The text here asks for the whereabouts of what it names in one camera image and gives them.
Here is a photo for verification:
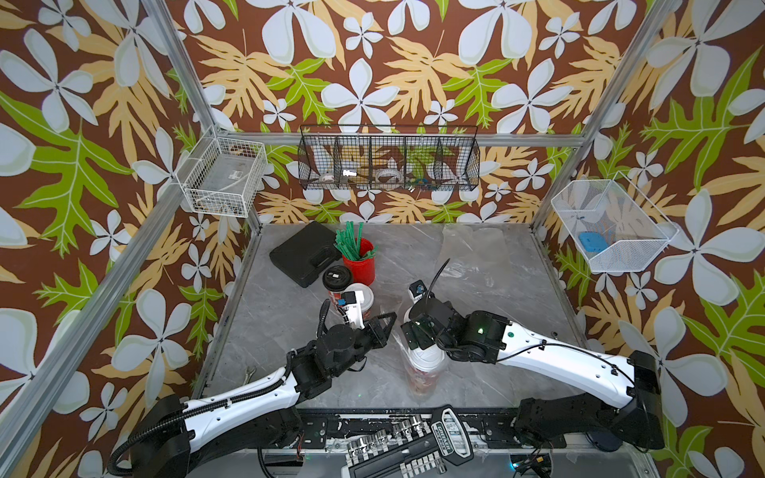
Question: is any white lid cup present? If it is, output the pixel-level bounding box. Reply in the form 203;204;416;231
343;283;375;321
400;332;448;400

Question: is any clear plastic carrier bag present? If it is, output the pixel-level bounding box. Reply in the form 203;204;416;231
392;300;450;400

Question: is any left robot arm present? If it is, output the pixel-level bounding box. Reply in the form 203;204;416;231
107;313;396;477

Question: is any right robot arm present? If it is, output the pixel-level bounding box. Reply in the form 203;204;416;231
402;295;665;450

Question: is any red straw holder cup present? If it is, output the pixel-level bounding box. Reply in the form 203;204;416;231
343;238;376;286

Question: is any black lid red cup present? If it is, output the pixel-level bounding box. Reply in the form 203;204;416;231
322;264;354;307

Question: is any steel wrench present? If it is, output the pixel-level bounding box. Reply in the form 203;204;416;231
243;366;257;384

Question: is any clear plastic bag far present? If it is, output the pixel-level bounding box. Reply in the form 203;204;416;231
436;224;530;288

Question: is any green wrapped straws bundle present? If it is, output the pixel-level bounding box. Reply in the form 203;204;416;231
335;221;377;262

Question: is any black plastic case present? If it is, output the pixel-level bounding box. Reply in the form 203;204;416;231
269;222;341;288

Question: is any socket wrench set tray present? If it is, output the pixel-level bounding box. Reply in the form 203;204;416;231
341;406;474;477

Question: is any blue object in basket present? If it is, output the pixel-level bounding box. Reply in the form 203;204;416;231
579;231;611;255

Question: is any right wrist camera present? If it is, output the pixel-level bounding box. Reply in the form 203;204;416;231
408;280;428;303

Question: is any black mounting rail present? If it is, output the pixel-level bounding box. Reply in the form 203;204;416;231
251;407;540;451

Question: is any black wire basket centre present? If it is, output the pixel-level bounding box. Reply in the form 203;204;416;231
297;125;480;191

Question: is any white wire basket right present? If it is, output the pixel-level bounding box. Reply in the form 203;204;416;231
552;173;679;274

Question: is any white wire basket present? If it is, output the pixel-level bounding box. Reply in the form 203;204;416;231
552;173;679;274
177;127;268;218

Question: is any white wire basket left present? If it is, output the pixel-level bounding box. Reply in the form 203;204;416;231
177;127;268;218

